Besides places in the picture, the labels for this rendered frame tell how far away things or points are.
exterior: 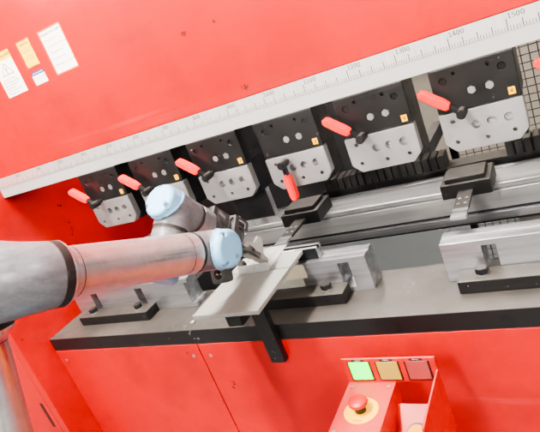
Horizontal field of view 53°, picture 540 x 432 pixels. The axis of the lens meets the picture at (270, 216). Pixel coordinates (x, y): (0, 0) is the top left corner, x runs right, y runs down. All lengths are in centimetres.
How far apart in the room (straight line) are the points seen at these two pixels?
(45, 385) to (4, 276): 121
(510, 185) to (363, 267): 42
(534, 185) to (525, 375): 46
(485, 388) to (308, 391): 43
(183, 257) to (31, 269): 27
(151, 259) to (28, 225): 110
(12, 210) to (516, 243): 147
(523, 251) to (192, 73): 81
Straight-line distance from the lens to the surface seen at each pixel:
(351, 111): 115
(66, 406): 201
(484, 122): 111
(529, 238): 122
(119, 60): 140
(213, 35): 124
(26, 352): 191
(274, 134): 123
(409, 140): 114
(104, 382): 191
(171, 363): 165
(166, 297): 168
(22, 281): 77
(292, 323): 133
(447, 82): 110
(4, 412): 91
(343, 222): 158
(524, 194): 146
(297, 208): 156
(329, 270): 135
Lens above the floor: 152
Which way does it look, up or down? 18 degrees down
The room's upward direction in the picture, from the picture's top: 22 degrees counter-clockwise
